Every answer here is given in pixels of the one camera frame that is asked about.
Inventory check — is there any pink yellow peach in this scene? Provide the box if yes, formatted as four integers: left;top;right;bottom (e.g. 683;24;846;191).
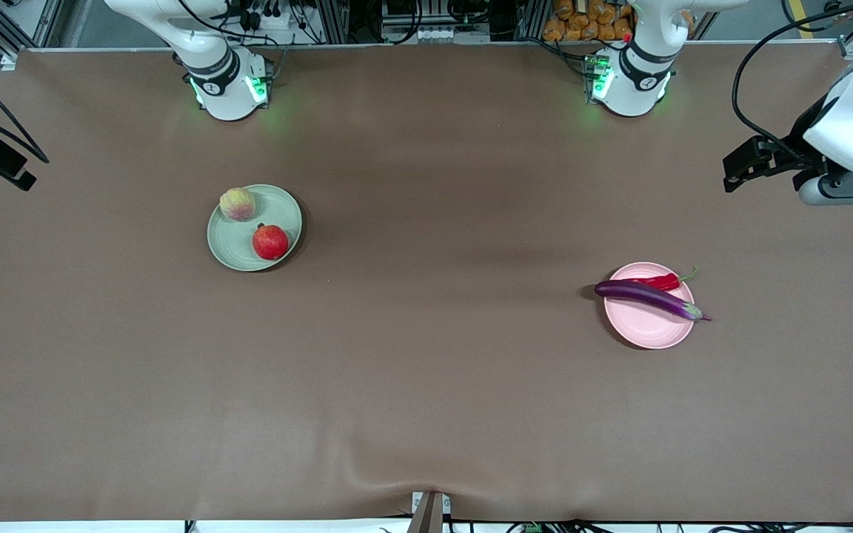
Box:
219;187;257;223

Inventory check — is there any white power strip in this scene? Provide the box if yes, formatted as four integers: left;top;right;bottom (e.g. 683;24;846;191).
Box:
413;26;466;44

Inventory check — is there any brown table mat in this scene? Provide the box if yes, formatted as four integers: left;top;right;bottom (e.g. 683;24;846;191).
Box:
0;43;853;523

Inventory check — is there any green round plate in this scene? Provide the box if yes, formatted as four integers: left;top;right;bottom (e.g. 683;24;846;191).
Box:
207;184;303;272

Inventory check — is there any purple eggplant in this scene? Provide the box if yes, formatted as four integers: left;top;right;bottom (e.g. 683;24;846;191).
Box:
594;279;712;322

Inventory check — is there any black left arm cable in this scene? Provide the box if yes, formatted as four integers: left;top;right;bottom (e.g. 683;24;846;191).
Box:
732;0;853;167

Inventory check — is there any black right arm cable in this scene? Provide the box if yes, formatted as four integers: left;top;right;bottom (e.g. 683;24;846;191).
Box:
0;59;50;165

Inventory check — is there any red apple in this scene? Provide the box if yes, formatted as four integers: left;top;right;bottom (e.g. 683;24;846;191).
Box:
252;224;290;261

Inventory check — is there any pink round plate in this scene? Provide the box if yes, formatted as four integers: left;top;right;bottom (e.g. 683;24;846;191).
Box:
603;261;696;350

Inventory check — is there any grey metal post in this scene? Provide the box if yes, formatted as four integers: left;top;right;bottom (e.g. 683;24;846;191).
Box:
406;490;453;533

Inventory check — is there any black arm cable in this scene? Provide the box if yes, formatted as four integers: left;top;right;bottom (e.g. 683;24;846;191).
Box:
732;0;853;167
0;59;50;165

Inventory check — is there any red chili pepper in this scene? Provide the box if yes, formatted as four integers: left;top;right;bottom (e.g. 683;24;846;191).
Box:
623;266;698;292

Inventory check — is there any pile of orange buns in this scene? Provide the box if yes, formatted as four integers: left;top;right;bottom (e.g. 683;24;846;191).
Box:
543;0;635;43

